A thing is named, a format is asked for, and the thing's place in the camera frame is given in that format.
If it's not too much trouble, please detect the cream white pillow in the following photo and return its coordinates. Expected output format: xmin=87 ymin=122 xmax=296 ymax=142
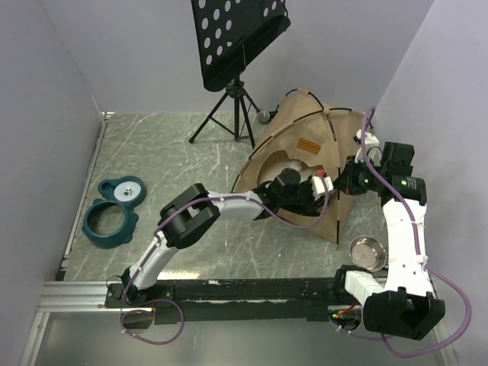
xmin=257 ymin=159 xmax=315 ymax=185

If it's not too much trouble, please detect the tan pet tent fabric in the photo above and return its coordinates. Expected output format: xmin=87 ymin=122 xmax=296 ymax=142
xmin=232 ymin=89 xmax=364 ymax=244

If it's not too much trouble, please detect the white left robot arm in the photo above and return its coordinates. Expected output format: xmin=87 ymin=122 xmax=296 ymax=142
xmin=121 ymin=168 xmax=334 ymax=307

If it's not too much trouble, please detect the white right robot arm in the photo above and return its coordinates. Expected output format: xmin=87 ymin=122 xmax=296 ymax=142
xmin=332 ymin=142 xmax=445 ymax=340

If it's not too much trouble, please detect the orange leather tent label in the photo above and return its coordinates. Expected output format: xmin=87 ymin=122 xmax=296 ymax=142
xmin=297 ymin=137 xmax=321 ymax=155

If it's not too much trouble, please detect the steel pet bowl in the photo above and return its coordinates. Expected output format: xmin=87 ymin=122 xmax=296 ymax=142
xmin=349 ymin=236 xmax=387 ymax=272

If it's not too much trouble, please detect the teal pet bowl holder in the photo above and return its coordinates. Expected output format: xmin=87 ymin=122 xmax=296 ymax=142
xmin=82 ymin=175 xmax=146 ymax=249

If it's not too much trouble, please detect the black microphone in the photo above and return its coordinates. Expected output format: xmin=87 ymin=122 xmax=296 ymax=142
xmin=256 ymin=110 xmax=277 ymax=124

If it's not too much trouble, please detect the white paw print bowl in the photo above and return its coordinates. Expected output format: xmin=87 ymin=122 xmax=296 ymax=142
xmin=114 ymin=181 xmax=142 ymax=202

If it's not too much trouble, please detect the black music stand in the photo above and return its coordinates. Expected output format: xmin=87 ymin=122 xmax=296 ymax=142
xmin=189 ymin=0 xmax=291 ymax=146

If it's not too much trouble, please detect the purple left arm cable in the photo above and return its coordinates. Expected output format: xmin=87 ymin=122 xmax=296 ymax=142
xmin=120 ymin=182 xmax=331 ymax=346

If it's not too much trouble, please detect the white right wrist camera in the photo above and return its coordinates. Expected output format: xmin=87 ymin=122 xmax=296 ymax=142
xmin=353 ymin=130 xmax=383 ymax=165

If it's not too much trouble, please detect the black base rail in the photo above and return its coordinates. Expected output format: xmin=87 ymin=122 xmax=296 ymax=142
xmin=104 ymin=278 xmax=354 ymax=325

